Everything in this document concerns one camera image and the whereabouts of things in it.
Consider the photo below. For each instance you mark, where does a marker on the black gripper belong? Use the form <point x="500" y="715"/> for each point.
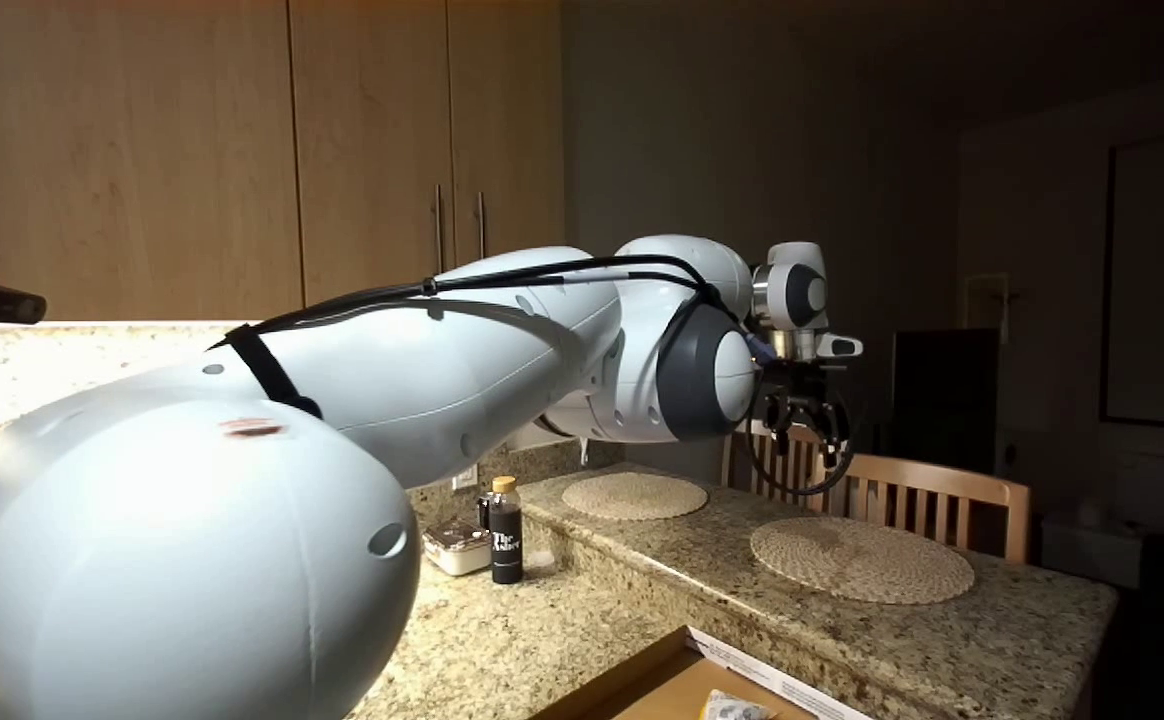
<point x="802" y="384"/>

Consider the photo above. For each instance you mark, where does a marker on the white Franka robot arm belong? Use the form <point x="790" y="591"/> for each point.
<point x="180" y="563"/>

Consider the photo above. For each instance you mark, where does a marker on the flat open cardboard box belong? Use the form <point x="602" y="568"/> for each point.
<point x="667" y="684"/>

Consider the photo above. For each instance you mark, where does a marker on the wooden slat-back chair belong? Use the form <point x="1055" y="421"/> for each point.
<point x="942" y="480"/>
<point x="742" y="460"/>

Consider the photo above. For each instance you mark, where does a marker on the small round woven placemat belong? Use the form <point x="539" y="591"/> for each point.
<point x="862" y="563"/>

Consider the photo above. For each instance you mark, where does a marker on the large round woven placemat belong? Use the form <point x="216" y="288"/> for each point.
<point x="633" y="494"/>

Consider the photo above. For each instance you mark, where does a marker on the black bottle with wooden lid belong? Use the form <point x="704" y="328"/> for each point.
<point x="506" y="534"/>

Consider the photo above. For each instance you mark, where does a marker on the metal tray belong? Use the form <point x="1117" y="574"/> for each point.
<point x="457" y="555"/>

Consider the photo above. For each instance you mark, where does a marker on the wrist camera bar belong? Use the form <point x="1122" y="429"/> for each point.
<point x="839" y="345"/>

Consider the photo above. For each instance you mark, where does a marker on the wooden wall cabinet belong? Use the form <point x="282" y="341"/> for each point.
<point x="204" y="147"/>

